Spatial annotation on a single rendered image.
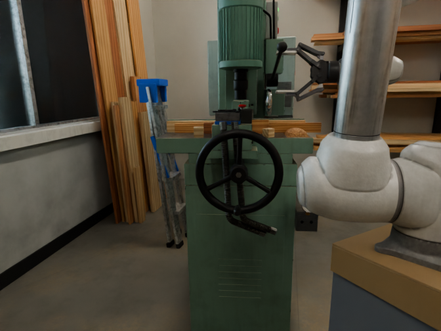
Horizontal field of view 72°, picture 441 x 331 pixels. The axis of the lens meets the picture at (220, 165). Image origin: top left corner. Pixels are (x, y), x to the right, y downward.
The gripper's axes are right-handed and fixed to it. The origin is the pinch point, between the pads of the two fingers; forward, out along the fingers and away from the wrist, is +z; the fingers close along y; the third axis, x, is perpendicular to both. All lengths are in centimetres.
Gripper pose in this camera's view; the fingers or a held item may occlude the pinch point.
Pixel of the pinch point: (279, 72)
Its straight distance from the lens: 116.0
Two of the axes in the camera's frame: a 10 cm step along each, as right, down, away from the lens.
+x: -0.9, 0.4, -10.0
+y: 0.1, -10.0, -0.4
